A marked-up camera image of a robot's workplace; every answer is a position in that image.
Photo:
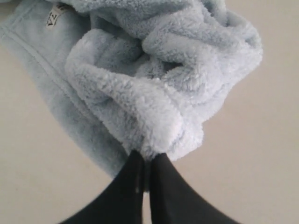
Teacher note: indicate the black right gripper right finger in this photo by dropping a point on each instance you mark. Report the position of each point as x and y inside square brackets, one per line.
[174, 201]

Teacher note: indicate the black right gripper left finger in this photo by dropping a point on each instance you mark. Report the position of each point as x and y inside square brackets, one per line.
[121, 202]

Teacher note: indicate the light blue terry towel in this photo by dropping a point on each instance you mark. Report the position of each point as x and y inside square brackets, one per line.
[123, 75]

